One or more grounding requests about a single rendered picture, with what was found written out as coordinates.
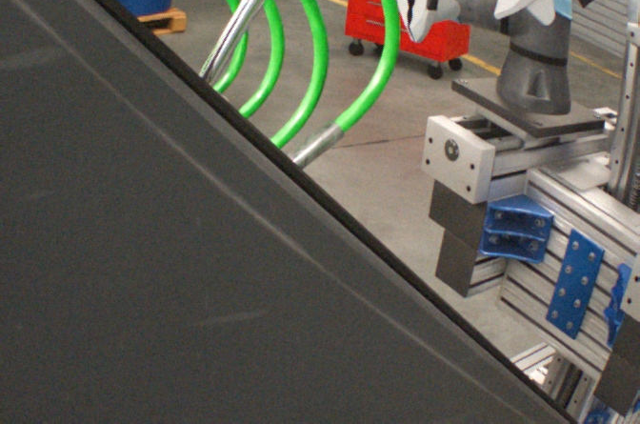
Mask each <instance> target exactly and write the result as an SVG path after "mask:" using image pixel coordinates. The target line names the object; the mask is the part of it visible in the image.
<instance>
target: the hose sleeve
mask: <svg viewBox="0 0 640 424"><path fill-rule="evenodd" d="M343 137H344V132H343V130H342V129H341V128H340V126H339V125H338V124H337V123H336V122H335V121H330V122H328V123H327V124H326V125H325V126H323V127H321V128H320V129H319V130H318V131H317V132H314V133H313V134H312V135H311V136H310V137H309V138H308V139H306V140H305V141H304V142H303V143H301V144H300V145H299V146H298V147H296V148H295V149H294V150H293V151H291V152H290V153H288V154H287V156H288V157H289V158H290V159H291V160H292V161H293V162H294V163H295V164H296V165H297V166H298V167H300V168H301V169H302V170H303V169H304V168H305V167H306V166H307V165H309V164H310V163H311V162H312V161H314V160H315V159H316V158H317V157H319V156H320V155H321V154H322V153H324V152H326V151H327V150H328V149H329V148H330V147H333V146H334V145H335V143H337V142H338V141H339V140H340V139H342V138H343Z"/></svg>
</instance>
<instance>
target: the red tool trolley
mask: <svg viewBox="0 0 640 424"><path fill-rule="evenodd" d="M398 9H399V7H398ZM399 15H400V28H401V35H400V47H399V50H404V51H408V52H411V53H414V54H418V55H421V56H424V57H428V58H430V59H432V61H431V65H429V66H428V69H427V72H428V75H429V77H430V78H431V79H433V80H437V79H440V78H441V77H442V75H443V71H442V69H441V67H440V62H446V61H449V67H450V68H451V69H452V70H453V71H460V70H461V69H462V67H463V63H462V61H461V59H460V56H461V55H464V54H466V53H468V52H469V42H470V26H469V25H465V24H463V25H461V24H458V23H457V22H454V21H451V20H446V21H442V22H438V23H434V24H433V25H432V26H431V28H430V31H429V33H428V34H427V36H426V37H425V38H424V40H423V41H422V42H421V43H416V42H414V41H412V40H411V39H410V35H409V33H408V31H407V28H406V26H405V23H404V20H403V17H402V15H401V12H400V10H399ZM385 33H386V31H385V16H384V11H383V5H382V2H381V0H349V1H348V10H347V19H346V28H345V35H348V36H352V37H353V42H352V43H350V45H349V51H350V54H351V55H353V56H360V55H362V54H363V53H364V47H363V45H362V44H361V41H362V39H364V40H367V41H371V42H374V43H375V45H376V47H377V48H379V49H383V48H384V44H385Z"/></svg>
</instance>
